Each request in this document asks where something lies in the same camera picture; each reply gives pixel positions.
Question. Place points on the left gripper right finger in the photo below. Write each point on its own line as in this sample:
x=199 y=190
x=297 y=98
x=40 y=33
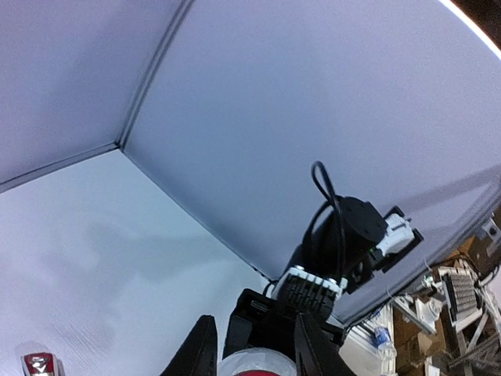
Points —
x=315 y=354

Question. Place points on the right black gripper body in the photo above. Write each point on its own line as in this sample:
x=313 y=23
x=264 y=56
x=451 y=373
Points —
x=261 y=322

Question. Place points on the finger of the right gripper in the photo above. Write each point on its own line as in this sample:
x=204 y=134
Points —
x=307 y=292

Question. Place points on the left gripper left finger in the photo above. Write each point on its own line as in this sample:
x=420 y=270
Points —
x=198 y=354

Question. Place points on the clear bottle red white label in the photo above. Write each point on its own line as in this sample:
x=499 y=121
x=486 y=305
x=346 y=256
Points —
x=257 y=361

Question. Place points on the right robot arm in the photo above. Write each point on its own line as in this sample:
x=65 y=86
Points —
x=332 y=259

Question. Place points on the gold red tea bottle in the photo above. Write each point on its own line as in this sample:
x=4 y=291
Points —
x=41 y=364

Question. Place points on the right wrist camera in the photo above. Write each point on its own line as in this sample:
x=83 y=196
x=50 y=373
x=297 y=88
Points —
x=398 y=241

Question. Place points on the right aluminium corner post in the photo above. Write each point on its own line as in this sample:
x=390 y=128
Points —
x=181 y=11

